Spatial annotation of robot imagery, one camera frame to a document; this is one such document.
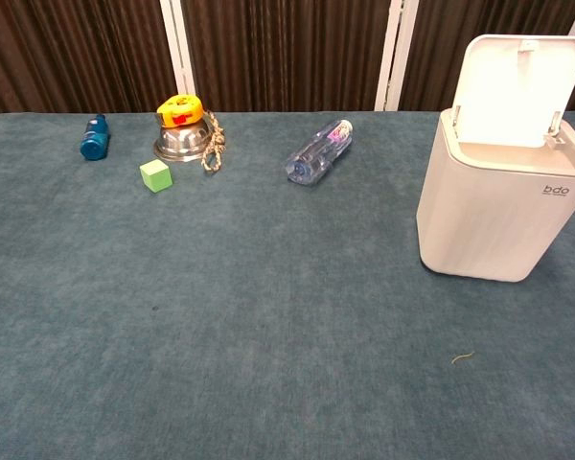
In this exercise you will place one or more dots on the white plastic trash bin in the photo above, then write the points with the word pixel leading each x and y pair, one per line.
pixel 489 211

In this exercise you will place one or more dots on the white plastic bin lid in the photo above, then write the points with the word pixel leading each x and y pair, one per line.
pixel 512 91

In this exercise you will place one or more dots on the clear plastic water bottle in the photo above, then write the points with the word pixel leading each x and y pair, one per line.
pixel 319 151

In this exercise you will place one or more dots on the teal table cloth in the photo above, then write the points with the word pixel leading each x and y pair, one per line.
pixel 249 306

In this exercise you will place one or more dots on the upturned steel bowl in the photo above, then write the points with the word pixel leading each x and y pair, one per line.
pixel 184 143

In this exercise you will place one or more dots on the green cube block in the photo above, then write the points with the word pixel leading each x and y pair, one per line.
pixel 156 176

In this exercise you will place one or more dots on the yellow tape measure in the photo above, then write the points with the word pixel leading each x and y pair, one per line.
pixel 179 111

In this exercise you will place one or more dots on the dark brown pleated curtain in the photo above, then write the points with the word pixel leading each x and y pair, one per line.
pixel 287 52

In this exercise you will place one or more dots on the small blue bottle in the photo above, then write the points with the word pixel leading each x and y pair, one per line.
pixel 95 138

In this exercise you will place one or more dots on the small yellow-green thread scrap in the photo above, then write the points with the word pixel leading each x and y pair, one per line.
pixel 462 357

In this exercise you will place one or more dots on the white screen frame post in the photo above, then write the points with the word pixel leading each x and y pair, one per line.
pixel 178 48
pixel 392 55

